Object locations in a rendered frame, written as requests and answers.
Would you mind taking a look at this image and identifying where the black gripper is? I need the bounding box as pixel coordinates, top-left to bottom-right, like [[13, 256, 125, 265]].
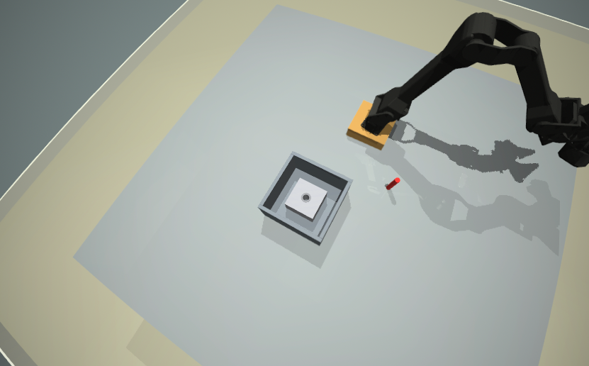
[[558, 137, 589, 167]]

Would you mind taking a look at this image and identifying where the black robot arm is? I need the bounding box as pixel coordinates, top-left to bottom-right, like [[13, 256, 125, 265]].
[[361, 12, 589, 145]]

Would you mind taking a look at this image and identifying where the white square plate with hole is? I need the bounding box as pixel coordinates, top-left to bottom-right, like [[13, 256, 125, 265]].
[[285, 178, 327, 222]]

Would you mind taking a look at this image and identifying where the red peg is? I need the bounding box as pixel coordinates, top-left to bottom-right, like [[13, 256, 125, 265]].
[[386, 177, 400, 190]]

